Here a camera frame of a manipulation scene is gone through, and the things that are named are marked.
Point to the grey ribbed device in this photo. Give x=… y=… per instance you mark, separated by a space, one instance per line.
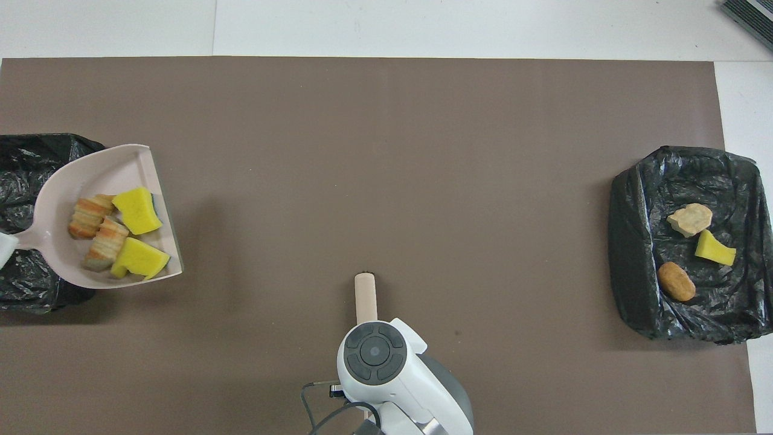
x=752 y=18

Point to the black bag lined bin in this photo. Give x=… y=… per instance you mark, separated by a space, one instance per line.
x=640 y=241

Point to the beige brush with black bristles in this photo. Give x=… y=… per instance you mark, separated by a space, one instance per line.
x=365 y=299

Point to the yellow sponge with green layer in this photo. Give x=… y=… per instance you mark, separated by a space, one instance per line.
x=139 y=211

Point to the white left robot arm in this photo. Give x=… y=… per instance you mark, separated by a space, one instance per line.
x=6 y=251

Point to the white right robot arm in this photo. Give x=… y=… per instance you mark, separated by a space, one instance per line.
x=392 y=374

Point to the pale rounded sponge chunk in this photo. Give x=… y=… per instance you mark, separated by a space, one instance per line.
x=689 y=219

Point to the beige plastic dustpan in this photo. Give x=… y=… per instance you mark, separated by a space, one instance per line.
x=102 y=175

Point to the black bag bin pink mark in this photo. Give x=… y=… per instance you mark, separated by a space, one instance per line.
x=30 y=284

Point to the small yellow sponge piece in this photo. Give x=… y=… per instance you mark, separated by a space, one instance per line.
x=712 y=249

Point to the brown oval sponge chunk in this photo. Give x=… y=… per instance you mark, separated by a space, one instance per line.
x=676 y=281

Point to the orange striped sponge chunk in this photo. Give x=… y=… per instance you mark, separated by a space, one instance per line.
x=87 y=217

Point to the brown table mat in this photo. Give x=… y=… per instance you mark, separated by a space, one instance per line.
x=362 y=181

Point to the beige wedge sponge chunk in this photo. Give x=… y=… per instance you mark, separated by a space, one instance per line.
x=104 y=248

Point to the yellow notched sponge piece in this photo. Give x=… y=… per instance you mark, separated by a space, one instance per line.
x=142 y=258

